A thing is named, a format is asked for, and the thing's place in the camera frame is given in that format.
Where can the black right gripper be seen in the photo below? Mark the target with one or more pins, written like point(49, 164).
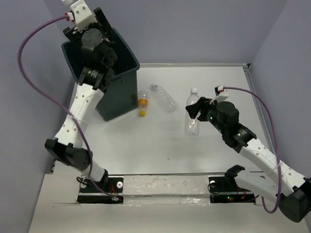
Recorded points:
point(194, 109)

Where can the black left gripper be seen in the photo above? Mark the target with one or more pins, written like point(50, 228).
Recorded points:
point(103, 27)

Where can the clear bottle white cap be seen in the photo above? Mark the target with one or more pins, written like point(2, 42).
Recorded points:
point(192, 125)

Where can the clear ribbed plastic bottle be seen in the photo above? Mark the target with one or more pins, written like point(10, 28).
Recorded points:
point(164, 99)

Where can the small bottle yellow cap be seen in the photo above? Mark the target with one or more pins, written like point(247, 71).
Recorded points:
point(143, 97)

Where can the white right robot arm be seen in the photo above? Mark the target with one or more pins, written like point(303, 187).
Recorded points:
point(290, 190)

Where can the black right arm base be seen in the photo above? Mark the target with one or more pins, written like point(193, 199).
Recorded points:
point(223, 190)

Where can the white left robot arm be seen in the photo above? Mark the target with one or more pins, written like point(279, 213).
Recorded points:
point(67, 145)

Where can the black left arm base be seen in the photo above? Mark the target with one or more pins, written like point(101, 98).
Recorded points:
point(89, 194)

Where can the dark green plastic bin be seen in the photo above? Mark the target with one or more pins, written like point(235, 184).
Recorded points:
point(121, 96)

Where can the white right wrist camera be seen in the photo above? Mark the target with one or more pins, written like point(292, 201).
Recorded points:
point(221, 95)

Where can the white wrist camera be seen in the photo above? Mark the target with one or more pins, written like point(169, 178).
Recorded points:
point(221, 95)
point(80, 14)

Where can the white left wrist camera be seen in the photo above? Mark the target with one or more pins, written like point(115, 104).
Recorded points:
point(80, 14)

